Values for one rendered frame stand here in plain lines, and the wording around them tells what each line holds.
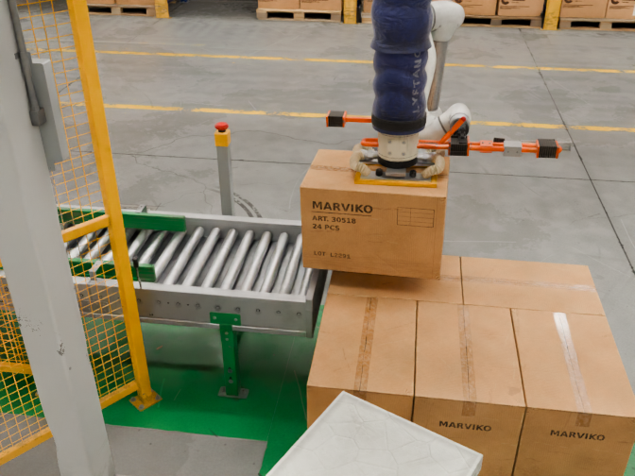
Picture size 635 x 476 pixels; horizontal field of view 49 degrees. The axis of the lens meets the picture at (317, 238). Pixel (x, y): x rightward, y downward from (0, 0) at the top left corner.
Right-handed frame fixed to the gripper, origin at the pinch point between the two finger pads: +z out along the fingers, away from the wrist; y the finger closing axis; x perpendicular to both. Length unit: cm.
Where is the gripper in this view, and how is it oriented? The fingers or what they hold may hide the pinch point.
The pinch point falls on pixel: (461, 144)
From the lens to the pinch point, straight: 294.0
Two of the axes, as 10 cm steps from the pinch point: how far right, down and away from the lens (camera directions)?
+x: -9.9, -0.7, 1.2
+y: 0.0, 8.6, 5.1
